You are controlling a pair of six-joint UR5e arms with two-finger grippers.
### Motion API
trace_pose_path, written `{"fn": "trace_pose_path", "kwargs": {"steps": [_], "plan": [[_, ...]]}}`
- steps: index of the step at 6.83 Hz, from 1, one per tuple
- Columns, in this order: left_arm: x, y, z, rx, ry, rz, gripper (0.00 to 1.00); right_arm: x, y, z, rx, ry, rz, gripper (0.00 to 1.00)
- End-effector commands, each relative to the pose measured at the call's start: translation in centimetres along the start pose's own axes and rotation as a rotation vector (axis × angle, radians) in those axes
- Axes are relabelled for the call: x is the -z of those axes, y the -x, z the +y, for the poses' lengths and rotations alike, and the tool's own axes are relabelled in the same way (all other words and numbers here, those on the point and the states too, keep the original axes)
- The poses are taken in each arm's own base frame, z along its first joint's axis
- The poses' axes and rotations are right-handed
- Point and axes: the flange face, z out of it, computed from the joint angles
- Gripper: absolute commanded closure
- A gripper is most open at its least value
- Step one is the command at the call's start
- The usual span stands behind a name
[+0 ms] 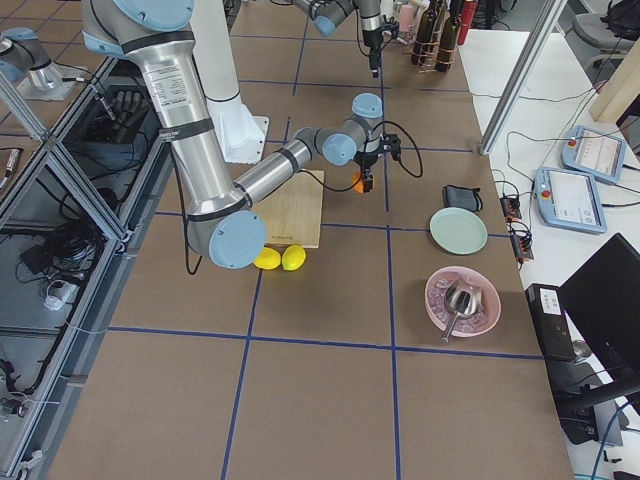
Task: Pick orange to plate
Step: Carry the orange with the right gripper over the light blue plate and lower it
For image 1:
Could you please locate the upper yellow lemon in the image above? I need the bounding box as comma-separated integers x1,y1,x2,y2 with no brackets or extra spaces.
281,245,307,271

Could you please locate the far blue teach pendant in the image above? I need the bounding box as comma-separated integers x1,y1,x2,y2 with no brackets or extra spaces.
561,125,625,185

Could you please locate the black computer box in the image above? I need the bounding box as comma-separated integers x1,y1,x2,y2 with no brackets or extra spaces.
525,283,576,362

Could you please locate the lower yellow lemon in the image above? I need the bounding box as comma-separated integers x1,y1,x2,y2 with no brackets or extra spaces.
253,247,281,270

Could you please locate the far orange connector box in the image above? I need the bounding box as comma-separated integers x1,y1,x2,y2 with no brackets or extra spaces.
500,195,522,222

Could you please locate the dark grey folded cloth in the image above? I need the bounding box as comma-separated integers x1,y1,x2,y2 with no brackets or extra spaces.
442,185,484,212

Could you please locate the dark wine bottle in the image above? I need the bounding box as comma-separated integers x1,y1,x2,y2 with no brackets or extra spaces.
435,0,464,73
411,0,437,65

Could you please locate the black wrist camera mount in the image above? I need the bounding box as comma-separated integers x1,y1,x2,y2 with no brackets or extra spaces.
381,133,401,163

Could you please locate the copper wire bottle rack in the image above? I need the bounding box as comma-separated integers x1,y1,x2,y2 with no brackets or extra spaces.
416,1,456,72

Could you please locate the pink cup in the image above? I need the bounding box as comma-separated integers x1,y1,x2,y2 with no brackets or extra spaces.
397,4,414,34

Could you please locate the black monitor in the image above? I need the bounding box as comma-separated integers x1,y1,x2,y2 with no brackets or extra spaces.
559,233,639,373

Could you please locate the blue teach pendant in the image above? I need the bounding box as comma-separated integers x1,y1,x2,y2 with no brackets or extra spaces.
561,125,625,185
534,167,607,234

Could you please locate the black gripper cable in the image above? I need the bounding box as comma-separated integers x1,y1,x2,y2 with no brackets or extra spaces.
299,119,424,192

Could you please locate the aluminium frame post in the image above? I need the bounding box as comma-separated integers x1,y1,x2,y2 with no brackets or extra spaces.
479,0,567,155

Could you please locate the steel ice scoop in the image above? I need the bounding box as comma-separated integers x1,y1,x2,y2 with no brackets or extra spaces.
441,278,483,343

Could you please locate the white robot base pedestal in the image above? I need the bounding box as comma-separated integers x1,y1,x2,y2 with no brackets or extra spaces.
190,0,269,164

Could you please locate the pink bowl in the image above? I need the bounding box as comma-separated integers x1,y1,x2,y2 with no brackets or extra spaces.
424,266,501,338

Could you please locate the dark wine bottle upper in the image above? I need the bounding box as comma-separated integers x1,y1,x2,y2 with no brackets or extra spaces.
411,0,437,65

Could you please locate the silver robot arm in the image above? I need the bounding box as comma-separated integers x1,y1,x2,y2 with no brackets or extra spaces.
273,0,384,57
82,1,383,269

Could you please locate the light green plate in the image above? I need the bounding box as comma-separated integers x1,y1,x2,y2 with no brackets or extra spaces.
429,207,488,255

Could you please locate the orange connector box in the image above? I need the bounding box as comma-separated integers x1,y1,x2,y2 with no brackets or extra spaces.
500,195,522,222
508,220,534,267

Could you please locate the dark wine bottle lower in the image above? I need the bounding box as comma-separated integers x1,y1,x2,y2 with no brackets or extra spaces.
435,0,464,73

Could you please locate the orange fruit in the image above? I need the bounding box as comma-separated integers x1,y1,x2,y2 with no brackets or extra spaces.
352,172,365,194

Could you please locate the yellow lemon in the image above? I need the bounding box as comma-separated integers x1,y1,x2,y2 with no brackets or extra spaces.
253,247,281,270
281,245,307,271

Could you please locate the red bottle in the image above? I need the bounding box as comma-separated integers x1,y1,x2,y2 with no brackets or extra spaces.
457,0,478,46

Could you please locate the near orange connector box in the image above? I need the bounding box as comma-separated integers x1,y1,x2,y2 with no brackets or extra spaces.
508,220,534,267

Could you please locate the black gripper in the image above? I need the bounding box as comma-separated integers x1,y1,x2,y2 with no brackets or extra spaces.
362,28,383,56
353,148,381,193

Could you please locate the wooden cutting board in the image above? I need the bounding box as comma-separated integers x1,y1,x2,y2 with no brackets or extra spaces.
252,173,323,248

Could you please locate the near blue teach pendant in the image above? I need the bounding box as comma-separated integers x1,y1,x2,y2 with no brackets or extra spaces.
534,167,607,234

